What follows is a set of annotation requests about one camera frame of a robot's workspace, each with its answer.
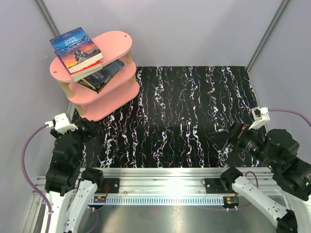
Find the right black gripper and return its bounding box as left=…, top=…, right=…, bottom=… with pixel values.
left=207, top=120, right=279, bottom=169

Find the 169-Storey Treehouse black book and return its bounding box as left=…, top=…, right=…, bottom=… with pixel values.
left=77, top=78, right=112, bottom=94

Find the Nineteen Eighty-Four blue book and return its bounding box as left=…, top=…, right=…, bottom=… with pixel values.
left=82, top=59, right=125, bottom=89

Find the purple paperback book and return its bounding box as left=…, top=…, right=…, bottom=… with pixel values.
left=71, top=71, right=99, bottom=82

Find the Jane Eyre blue book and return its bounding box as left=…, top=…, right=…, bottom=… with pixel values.
left=49, top=26, right=104, bottom=75

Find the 13-Storey Treehouse red book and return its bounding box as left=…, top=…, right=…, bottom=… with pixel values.
left=55, top=49, right=103, bottom=77

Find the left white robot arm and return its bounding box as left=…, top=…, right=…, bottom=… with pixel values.
left=44, top=113, right=104, bottom=233

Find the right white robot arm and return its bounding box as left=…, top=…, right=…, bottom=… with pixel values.
left=220, top=122, right=311, bottom=233

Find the black marble table mat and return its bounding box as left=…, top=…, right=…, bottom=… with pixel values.
left=83, top=66, right=260, bottom=168

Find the pink three-tier shelf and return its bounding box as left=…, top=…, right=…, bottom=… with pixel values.
left=50, top=31, right=139, bottom=121

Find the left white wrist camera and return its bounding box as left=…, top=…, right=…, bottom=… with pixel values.
left=45, top=113, right=78, bottom=134

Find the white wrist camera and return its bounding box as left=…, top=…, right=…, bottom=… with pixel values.
left=249, top=107, right=270, bottom=130
left=45, top=113, right=78, bottom=134

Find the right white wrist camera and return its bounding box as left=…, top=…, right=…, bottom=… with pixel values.
left=249, top=107, right=270, bottom=130

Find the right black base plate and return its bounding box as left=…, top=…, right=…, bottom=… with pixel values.
left=201, top=178, right=236, bottom=194

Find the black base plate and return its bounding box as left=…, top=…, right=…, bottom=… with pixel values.
left=201, top=178, right=236, bottom=194
left=96, top=178, right=120, bottom=194

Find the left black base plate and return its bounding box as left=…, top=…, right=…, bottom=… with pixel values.
left=96, top=178, right=120, bottom=194

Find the aluminium rail frame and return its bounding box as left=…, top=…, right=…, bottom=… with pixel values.
left=23, top=97, right=303, bottom=233

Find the slotted white cable duct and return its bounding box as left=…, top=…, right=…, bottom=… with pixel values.
left=89, top=196, right=224, bottom=206

